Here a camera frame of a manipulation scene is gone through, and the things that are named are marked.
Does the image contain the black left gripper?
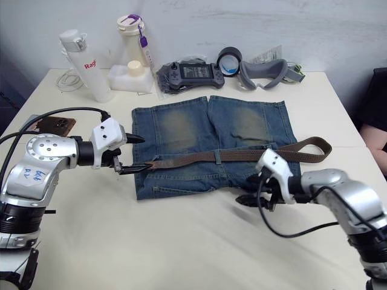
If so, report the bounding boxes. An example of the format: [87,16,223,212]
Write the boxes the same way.
[101,132,154,176]

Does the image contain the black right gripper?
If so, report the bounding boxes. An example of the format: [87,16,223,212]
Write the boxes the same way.
[235,173,287,212]

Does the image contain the brown braided belt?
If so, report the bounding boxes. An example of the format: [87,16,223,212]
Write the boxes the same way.
[147,136,333,173]

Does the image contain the blue denim shorts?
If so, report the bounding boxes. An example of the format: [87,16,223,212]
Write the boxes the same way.
[131,95,302,201]

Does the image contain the white foam block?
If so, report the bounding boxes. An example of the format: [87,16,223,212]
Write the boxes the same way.
[106,63,154,93]

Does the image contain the brown smartphone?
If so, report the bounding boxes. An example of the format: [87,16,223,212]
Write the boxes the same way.
[29,115,77,137]

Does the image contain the cream round cap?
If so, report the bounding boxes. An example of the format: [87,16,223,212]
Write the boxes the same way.
[126,60,145,77]

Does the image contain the white bottle with red print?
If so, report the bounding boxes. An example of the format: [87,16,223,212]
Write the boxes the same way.
[58,28,114,103]

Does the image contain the dark grey handheld game console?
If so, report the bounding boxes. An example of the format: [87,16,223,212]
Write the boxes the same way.
[166,60,226,91]

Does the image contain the cream bottle with purple lid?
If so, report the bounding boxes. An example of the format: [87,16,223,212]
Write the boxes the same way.
[117,14,155,74]

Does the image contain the grey headset face pad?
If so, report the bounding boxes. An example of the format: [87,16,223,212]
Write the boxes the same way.
[236,57,289,91]

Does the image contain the grey tape roll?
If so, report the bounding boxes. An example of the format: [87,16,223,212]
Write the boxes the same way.
[216,46,243,78]

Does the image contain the clear plastic packet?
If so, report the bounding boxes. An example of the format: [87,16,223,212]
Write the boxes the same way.
[250,44,284,65]

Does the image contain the bystander in black clothing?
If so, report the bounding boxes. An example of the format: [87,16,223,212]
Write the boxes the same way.
[359,67,387,179]

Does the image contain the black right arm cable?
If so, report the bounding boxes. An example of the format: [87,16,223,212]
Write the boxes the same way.
[256,168,387,240]

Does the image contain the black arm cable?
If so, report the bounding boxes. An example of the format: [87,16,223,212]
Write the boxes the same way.
[0,106,111,194]
[256,168,387,240]

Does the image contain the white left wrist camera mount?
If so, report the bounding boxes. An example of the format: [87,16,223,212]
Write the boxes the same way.
[89,118,128,170]

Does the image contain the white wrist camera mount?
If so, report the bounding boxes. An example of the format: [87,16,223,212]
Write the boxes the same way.
[256,148,296,205]
[89,118,128,170]

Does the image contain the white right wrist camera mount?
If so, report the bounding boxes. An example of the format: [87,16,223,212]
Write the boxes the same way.
[256,148,296,205]

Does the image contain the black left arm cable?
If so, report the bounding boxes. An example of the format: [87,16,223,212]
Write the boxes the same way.
[0,106,111,194]

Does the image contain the white coiled cable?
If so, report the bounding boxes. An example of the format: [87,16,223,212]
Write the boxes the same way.
[55,50,89,90]

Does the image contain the grey strap with green trim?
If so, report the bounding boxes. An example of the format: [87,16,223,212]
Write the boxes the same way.
[284,61,306,83]

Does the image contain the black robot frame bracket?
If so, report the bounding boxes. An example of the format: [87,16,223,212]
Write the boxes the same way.
[0,246,41,290]

